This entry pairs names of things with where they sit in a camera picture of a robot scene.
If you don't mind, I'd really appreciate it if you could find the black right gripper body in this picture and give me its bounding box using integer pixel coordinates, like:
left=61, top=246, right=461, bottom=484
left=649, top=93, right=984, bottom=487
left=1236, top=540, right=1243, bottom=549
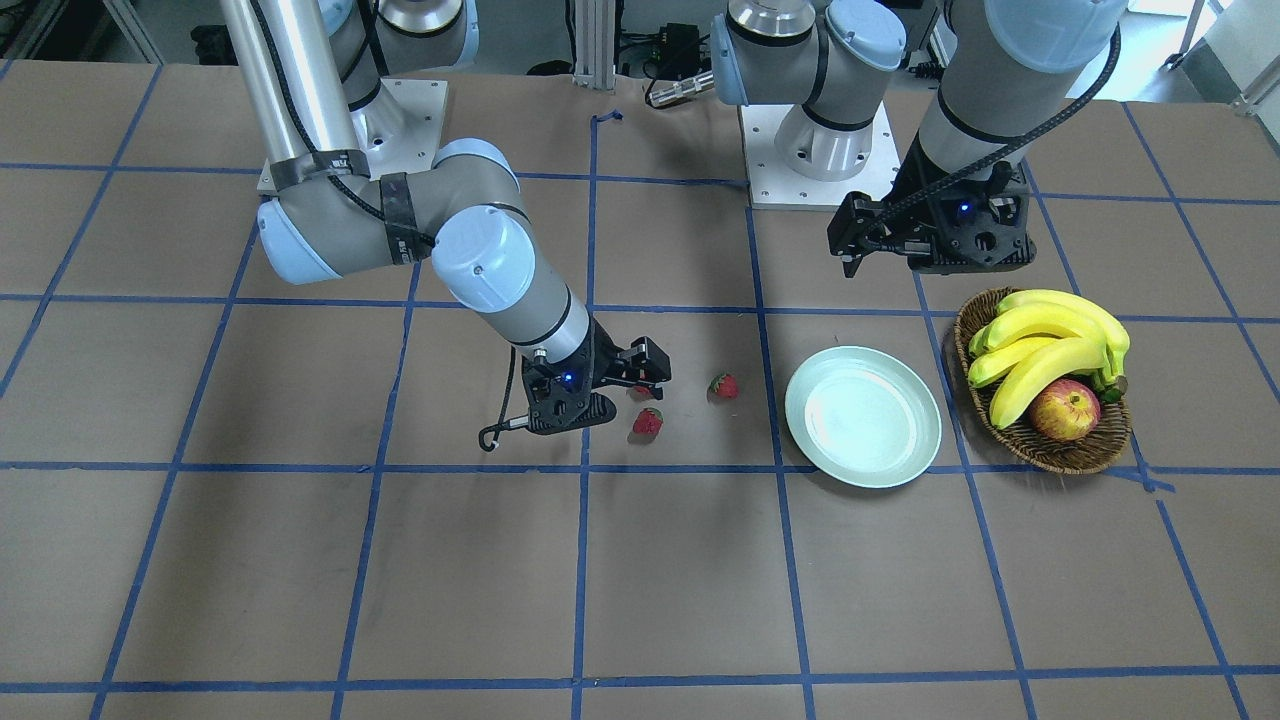
left=520, top=320, right=625, bottom=436

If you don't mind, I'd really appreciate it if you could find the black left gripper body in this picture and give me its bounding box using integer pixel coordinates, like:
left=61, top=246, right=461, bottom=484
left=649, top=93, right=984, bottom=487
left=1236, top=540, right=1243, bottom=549
left=900, top=160, right=1036, bottom=275

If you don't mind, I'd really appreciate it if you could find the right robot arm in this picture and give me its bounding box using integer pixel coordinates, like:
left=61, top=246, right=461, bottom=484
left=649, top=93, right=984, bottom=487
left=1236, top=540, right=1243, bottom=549
left=221, top=1, right=626, bottom=436

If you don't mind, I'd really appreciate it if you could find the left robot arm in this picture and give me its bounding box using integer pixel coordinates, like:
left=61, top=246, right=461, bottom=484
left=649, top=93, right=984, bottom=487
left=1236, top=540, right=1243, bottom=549
left=709, top=1, right=1126, bottom=278

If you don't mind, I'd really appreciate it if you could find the light green plate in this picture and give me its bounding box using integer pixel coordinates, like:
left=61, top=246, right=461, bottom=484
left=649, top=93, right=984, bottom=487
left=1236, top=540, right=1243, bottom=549
left=783, top=346, right=942, bottom=489

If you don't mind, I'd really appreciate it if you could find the yellow banana bunch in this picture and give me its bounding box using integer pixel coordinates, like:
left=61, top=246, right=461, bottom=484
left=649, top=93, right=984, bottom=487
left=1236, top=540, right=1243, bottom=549
left=966, top=290, right=1132, bottom=429

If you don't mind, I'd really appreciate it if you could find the red yellow apple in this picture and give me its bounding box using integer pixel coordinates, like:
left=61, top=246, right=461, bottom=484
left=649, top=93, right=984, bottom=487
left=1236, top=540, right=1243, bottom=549
left=1025, top=378, right=1102, bottom=442

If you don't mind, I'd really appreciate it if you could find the brown wicker basket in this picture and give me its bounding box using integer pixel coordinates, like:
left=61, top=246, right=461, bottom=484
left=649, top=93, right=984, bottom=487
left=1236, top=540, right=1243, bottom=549
left=947, top=287, right=1132, bottom=475

